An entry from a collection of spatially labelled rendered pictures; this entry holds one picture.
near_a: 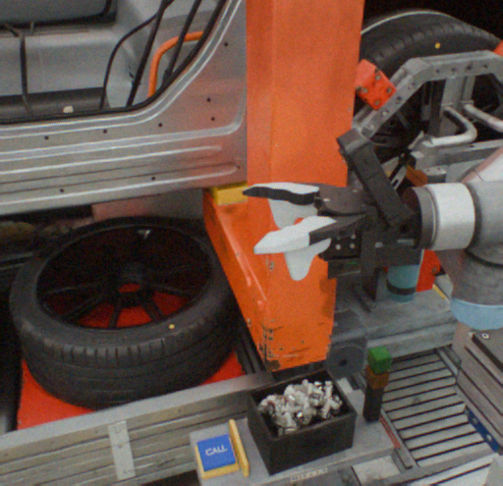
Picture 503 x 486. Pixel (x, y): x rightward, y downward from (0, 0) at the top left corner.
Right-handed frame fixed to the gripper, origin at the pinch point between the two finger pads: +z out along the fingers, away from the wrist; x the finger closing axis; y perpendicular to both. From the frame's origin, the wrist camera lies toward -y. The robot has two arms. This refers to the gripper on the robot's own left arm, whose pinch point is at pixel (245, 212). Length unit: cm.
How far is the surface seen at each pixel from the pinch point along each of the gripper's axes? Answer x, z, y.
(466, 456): 60, -65, 110
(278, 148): 43.1, -9.2, 7.5
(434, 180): 61, -47, 23
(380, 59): 88, -41, 1
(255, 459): 34, -2, 75
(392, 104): 81, -42, 11
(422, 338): 99, -65, 97
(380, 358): 38, -30, 53
